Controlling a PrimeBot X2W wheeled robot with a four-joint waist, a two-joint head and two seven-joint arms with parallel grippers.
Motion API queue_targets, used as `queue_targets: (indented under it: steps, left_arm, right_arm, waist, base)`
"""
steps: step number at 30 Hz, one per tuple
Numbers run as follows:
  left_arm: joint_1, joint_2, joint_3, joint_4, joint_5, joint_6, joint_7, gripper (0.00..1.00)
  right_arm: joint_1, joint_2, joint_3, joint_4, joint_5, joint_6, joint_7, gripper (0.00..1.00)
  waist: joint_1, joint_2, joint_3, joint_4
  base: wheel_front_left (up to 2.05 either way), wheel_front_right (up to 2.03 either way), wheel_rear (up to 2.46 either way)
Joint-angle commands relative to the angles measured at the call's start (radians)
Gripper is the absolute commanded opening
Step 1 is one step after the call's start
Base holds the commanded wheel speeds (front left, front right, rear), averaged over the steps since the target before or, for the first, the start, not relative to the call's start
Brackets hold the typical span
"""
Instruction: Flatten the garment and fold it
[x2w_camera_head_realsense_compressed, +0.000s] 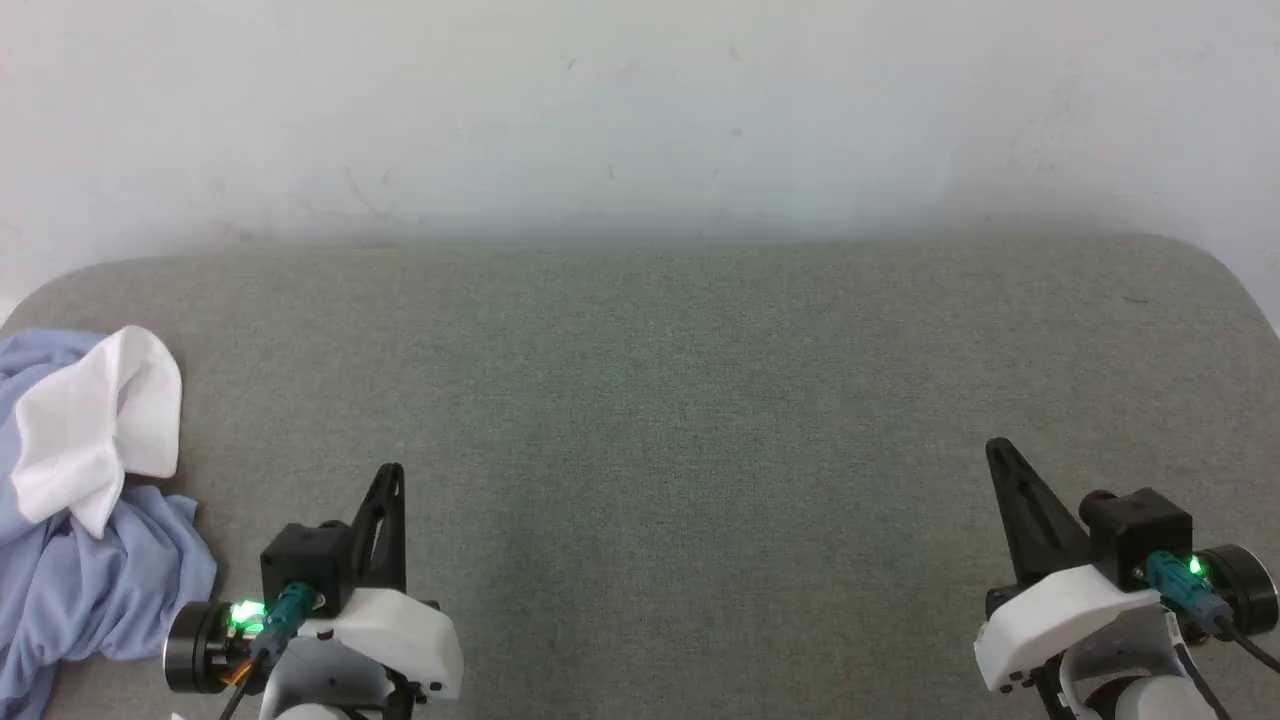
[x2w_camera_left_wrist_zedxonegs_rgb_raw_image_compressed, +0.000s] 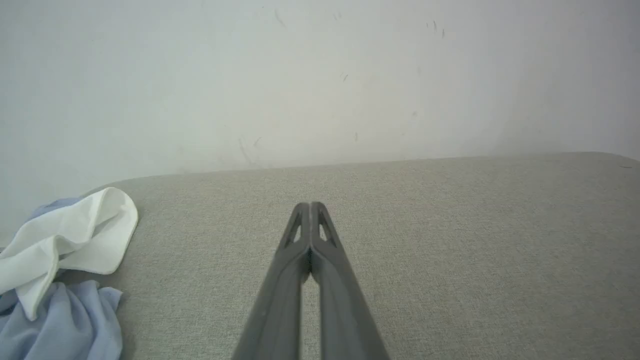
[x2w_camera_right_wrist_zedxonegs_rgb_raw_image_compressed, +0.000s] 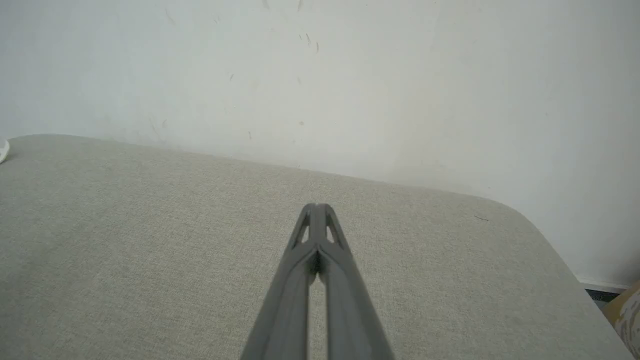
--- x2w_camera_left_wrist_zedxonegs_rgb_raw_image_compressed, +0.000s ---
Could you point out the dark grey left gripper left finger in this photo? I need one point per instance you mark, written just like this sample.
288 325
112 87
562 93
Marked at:
280 310

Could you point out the light blue and white garment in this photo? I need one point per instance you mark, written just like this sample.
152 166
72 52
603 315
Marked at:
65 235

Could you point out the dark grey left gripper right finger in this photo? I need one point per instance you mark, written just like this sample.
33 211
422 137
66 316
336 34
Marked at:
345 310

